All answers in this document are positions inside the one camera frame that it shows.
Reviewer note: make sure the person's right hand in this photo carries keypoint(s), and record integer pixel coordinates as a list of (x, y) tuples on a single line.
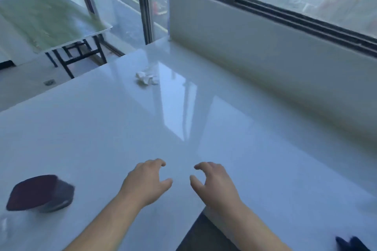
[(216, 186)]

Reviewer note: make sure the person's left hand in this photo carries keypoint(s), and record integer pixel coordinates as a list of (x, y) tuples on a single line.
[(144, 184)]

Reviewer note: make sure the person's left thumb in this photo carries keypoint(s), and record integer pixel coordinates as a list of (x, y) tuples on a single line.
[(165, 186)]

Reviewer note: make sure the person's right thumb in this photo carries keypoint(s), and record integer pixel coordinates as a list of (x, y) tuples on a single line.
[(196, 184)]

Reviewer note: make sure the person's left forearm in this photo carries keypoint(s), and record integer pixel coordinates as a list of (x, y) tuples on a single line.
[(101, 225)]

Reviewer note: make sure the person's right forearm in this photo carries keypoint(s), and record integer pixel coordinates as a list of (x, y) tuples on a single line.
[(250, 230)]

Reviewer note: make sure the crumpled white paper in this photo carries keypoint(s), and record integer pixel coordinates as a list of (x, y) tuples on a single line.
[(146, 78)]

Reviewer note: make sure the dark red bowl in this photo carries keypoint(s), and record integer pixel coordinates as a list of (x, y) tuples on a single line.
[(38, 193)]

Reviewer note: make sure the white backsplash panel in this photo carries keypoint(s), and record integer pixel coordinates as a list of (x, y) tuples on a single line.
[(265, 53)]

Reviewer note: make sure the floor socket plate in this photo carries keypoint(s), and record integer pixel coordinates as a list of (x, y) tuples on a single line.
[(49, 82)]

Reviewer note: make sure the dark blue cloth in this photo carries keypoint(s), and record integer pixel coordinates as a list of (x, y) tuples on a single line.
[(352, 243)]

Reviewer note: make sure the green folding table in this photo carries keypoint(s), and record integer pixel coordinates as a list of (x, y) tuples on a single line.
[(47, 21)]

